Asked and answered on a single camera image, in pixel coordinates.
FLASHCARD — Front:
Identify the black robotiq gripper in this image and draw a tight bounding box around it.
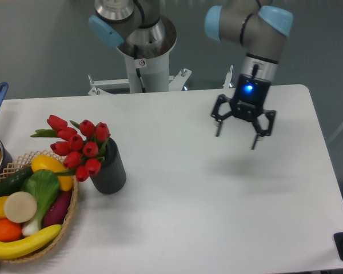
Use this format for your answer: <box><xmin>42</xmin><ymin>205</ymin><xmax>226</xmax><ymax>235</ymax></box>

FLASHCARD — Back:
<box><xmin>210</xmin><ymin>73</ymin><xmax>277</xmax><ymax>151</ymax></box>

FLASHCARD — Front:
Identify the red tulip bouquet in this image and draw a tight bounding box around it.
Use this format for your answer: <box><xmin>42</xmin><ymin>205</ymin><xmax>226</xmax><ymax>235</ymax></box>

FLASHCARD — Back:
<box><xmin>31</xmin><ymin>115</ymin><xmax>111</xmax><ymax>182</ymax></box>

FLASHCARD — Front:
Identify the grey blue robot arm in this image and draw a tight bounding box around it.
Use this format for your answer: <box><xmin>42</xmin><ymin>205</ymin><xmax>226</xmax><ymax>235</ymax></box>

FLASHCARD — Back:
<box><xmin>89</xmin><ymin>1</ymin><xmax>293</xmax><ymax>138</ymax></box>

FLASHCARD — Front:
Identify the dark grey ribbed vase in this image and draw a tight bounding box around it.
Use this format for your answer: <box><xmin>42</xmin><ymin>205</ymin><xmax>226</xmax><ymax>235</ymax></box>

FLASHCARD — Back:
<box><xmin>90</xmin><ymin>138</ymin><xmax>126</xmax><ymax>195</ymax></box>

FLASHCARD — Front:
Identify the yellow squash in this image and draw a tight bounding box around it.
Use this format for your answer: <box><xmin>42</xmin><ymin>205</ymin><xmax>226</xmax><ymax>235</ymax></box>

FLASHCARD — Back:
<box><xmin>31</xmin><ymin>155</ymin><xmax>73</xmax><ymax>191</ymax></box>

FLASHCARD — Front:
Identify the green bok choy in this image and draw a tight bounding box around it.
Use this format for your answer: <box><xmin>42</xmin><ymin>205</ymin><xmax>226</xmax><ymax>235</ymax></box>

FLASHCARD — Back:
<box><xmin>21</xmin><ymin>169</ymin><xmax>60</xmax><ymax>237</ymax></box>

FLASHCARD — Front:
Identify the purple sweet potato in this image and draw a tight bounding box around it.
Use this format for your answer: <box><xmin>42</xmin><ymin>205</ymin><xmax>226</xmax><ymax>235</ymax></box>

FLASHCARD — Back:
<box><xmin>42</xmin><ymin>191</ymin><xmax>72</xmax><ymax>228</ymax></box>

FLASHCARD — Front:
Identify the woven wicker basket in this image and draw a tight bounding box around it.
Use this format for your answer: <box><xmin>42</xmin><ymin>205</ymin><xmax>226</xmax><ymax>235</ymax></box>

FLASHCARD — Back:
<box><xmin>0</xmin><ymin>150</ymin><xmax>79</xmax><ymax>263</ymax></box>

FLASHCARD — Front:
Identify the green cucumber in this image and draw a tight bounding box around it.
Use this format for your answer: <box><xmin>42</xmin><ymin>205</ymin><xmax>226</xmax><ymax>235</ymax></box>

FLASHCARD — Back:
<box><xmin>0</xmin><ymin>167</ymin><xmax>33</xmax><ymax>197</ymax></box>

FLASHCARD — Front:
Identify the beige round slice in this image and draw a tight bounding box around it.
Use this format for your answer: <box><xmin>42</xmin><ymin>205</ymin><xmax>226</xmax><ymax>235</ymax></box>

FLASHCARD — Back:
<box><xmin>3</xmin><ymin>191</ymin><xmax>37</xmax><ymax>223</ymax></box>

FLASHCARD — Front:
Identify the orange fruit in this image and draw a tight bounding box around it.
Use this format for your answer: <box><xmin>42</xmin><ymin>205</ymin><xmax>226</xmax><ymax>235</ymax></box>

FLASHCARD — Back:
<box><xmin>0</xmin><ymin>219</ymin><xmax>22</xmax><ymax>242</ymax></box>

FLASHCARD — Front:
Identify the yellow banana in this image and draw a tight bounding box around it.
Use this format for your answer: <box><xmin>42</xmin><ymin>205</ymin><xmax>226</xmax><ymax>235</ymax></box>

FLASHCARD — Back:
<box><xmin>0</xmin><ymin>224</ymin><xmax>62</xmax><ymax>260</ymax></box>

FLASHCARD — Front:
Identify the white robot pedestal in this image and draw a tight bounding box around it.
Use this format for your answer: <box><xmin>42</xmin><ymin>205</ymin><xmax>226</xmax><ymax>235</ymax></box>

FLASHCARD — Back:
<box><xmin>88</xmin><ymin>15</ymin><xmax>192</xmax><ymax>95</ymax></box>

